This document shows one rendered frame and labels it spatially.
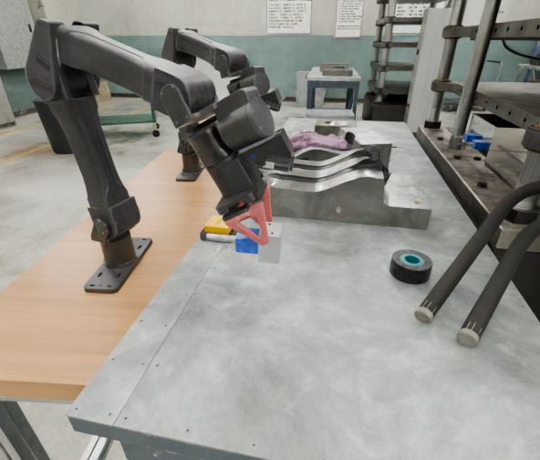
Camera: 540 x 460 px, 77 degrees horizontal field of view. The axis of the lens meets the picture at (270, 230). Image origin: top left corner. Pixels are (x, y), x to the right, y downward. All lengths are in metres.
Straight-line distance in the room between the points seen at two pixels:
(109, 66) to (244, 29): 7.73
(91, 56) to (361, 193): 0.64
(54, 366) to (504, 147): 1.48
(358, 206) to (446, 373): 0.48
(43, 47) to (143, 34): 8.40
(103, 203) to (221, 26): 7.82
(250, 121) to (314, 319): 0.36
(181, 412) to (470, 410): 0.39
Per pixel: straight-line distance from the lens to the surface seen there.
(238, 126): 0.48
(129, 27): 9.21
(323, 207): 0.93
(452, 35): 2.14
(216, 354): 0.58
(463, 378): 0.61
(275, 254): 0.58
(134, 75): 0.57
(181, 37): 1.18
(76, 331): 0.69
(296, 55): 8.13
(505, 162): 1.56
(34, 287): 0.84
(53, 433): 1.62
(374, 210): 0.93
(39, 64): 0.69
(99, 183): 0.71
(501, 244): 1.14
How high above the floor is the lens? 1.23
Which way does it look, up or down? 29 degrees down
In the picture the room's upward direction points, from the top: straight up
